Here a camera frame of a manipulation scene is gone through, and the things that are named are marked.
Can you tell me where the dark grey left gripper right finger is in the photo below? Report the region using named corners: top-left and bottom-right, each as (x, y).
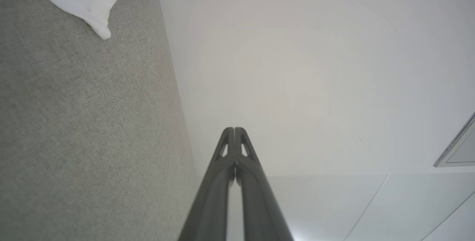
top-left (235, 127), bottom-right (294, 241)

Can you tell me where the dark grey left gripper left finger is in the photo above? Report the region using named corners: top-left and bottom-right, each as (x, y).
top-left (178, 127), bottom-right (236, 241)

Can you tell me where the dark framed grey panel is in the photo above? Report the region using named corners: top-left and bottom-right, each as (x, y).
top-left (433, 112), bottom-right (475, 168)

